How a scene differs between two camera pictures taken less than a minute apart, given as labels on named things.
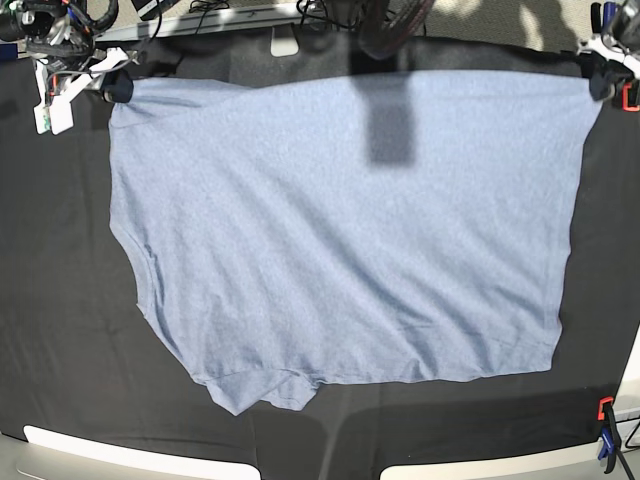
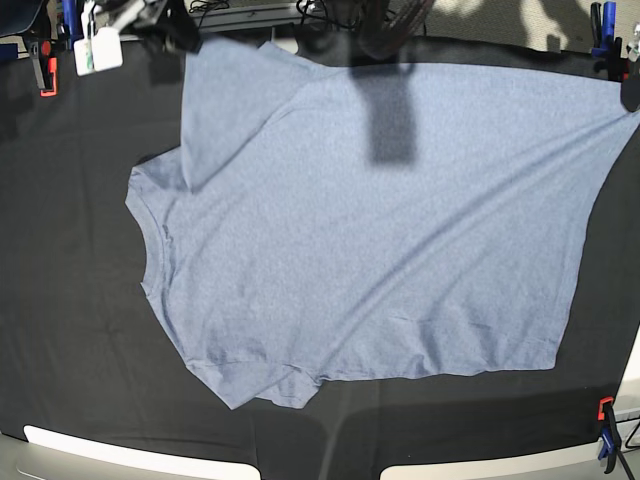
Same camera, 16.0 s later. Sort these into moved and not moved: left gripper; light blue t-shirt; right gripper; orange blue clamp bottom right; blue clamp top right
Moved: left gripper; light blue t-shirt; right gripper
Not moved: orange blue clamp bottom right; blue clamp top right
